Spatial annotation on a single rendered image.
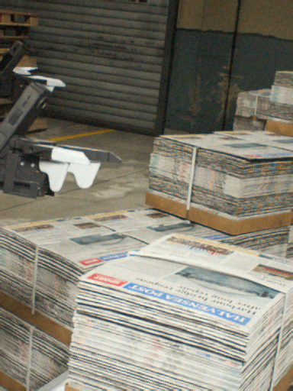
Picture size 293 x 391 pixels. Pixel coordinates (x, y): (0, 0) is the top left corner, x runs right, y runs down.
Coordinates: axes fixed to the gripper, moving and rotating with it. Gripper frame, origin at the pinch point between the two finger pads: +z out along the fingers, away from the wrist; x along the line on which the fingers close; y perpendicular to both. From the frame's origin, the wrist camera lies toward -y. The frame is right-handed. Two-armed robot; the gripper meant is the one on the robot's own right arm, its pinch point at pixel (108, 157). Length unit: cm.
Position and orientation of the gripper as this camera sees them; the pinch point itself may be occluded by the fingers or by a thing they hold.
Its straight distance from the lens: 112.2
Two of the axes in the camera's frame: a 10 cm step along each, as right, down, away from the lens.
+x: -2.5, 0.5, -9.7
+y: -1.4, 9.9, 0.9
